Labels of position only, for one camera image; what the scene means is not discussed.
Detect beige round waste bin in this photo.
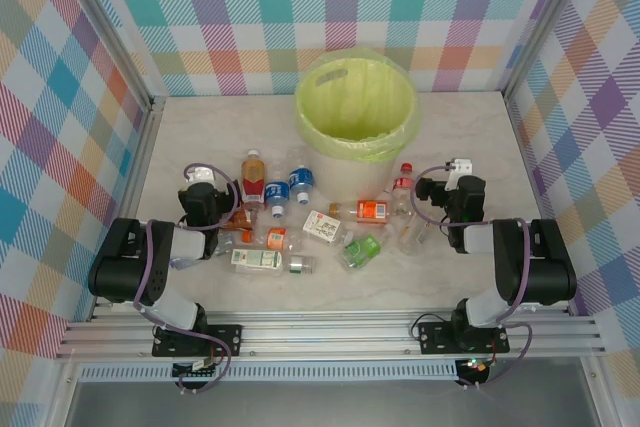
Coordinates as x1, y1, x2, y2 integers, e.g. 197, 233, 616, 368
299, 136, 404, 200

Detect orange cap orange label bottle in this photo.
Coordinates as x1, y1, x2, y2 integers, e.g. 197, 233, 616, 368
241, 226, 307, 253

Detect red label cola bottle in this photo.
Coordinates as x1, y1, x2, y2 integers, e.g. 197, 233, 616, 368
391, 161, 417, 218

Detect bin with yellow-green bag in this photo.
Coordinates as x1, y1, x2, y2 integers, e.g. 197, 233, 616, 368
293, 45, 419, 164

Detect clear bottle without label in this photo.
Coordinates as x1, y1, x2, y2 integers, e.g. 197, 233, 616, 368
397, 215, 437, 256

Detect orange label clear bottle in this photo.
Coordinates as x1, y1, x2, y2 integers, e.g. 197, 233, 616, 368
328, 199, 397, 224

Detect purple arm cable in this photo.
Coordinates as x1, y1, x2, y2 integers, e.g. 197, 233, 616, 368
409, 161, 534, 389
131, 162, 242, 394

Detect gold label tea bottle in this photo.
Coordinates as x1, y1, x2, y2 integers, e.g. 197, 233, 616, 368
239, 148, 267, 212

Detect silver green label bottle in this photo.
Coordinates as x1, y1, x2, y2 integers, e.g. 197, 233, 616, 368
282, 254, 318, 277

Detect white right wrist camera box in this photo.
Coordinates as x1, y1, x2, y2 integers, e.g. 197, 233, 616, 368
445, 157, 474, 192

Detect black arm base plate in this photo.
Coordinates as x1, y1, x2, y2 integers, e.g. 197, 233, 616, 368
151, 323, 243, 359
416, 318, 512, 356

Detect crushed clear plastic bottle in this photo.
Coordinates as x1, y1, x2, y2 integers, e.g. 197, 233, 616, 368
214, 229, 246, 259

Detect white label clear bottle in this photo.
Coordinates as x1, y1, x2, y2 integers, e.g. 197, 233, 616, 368
303, 209, 352, 247

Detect green label clear bottle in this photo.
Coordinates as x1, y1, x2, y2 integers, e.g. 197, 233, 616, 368
339, 233, 396, 271

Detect white green label bottle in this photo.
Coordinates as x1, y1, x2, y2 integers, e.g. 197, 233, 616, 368
230, 248, 284, 274

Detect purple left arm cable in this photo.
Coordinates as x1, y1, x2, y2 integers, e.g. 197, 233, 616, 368
131, 162, 242, 394

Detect brown coffee bottle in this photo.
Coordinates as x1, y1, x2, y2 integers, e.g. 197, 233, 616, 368
219, 208, 259, 231

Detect blue label water bottle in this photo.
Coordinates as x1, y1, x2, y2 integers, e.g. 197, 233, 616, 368
264, 161, 292, 219
288, 146, 316, 206

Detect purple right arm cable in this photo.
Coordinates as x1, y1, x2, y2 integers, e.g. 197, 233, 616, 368
409, 161, 534, 389

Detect slotted grey cable duct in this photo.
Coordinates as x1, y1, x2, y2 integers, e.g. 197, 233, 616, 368
78, 363, 462, 384

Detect aluminium frame post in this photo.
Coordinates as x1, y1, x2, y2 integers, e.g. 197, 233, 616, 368
501, 0, 597, 101
58, 0, 167, 116

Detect aluminium frame rail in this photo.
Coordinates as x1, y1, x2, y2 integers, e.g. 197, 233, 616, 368
54, 305, 607, 361

